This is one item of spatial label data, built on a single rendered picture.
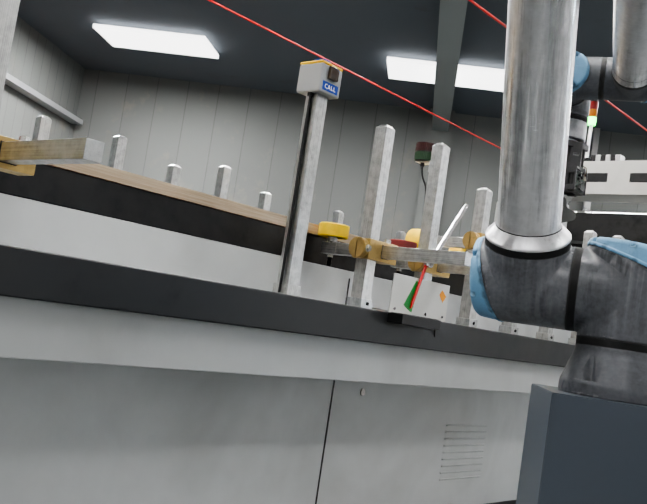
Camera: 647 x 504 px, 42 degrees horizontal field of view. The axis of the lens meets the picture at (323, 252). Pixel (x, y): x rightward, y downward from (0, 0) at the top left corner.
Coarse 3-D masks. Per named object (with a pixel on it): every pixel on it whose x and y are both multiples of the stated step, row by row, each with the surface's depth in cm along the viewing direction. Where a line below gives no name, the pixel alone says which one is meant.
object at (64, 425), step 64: (0, 192) 155; (64, 192) 165; (128, 192) 176; (128, 256) 177; (192, 256) 190; (256, 256) 205; (320, 256) 222; (448, 320) 271; (0, 384) 157; (64, 384) 167; (128, 384) 179; (192, 384) 192; (256, 384) 208; (320, 384) 226; (384, 384) 247; (0, 448) 158; (64, 448) 168; (128, 448) 180; (192, 448) 193; (256, 448) 209; (320, 448) 227; (384, 448) 249; (448, 448) 276; (512, 448) 308
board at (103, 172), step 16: (96, 176) 169; (112, 176) 172; (128, 176) 175; (144, 176) 178; (160, 192) 181; (176, 192) 184; (192, 192) 188; (224, 208) 195; (240, 208) 199; (256, 208) 203
